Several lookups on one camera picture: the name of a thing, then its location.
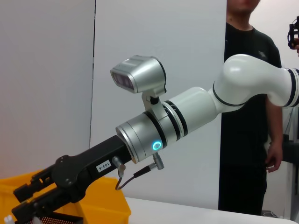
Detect person in black t-shirt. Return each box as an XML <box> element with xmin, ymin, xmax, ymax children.
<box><xmin>218</xmin><ymin>0</ymin><xmax>285</xmax><ymax>217</ymax></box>

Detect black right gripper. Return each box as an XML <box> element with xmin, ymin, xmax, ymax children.
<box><xmin>11</xmin><ymin>135</ymin><xmax>132</xmax><ymax>224</ymax></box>

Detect black ring handheld controller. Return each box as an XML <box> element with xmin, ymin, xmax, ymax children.
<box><xmin>287</xmin><ymin>16</ymin><xmax>299</xmax><ymax>51</ymax></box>

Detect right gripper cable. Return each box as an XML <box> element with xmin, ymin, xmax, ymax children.
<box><xmin>115</xmin><ymin>153</ymin><xmax>165</xmax><ymax>191</ymax></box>

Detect yellow plastic bin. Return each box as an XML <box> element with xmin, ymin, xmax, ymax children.
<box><xmin>0</xmin><ymin>170</ymin><xmax>132</xmax><ymax>224</ymax></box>

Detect silver right wrist plug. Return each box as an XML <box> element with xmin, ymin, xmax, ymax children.
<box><xmin>111</xmin><ymin>156</ymin><xmax>127</xmax><ymax>175</ymax></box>

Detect black mesh pen holder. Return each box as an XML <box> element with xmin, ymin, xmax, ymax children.
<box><xmin>7</xmin><ymin>211</ymin><xmax>84</xmax><ymax>224</ymax></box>

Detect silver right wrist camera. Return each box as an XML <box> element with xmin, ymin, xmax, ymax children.
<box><xmin>110</xmin><ymin>55</ymin><xmax>168</xmax><ymax>112</ymax></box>

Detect black robot lift column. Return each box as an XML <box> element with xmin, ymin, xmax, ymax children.
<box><xmin>282</xmin><ymin>134</ymin><xmax>299</xmax><ymax>164</ymax></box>

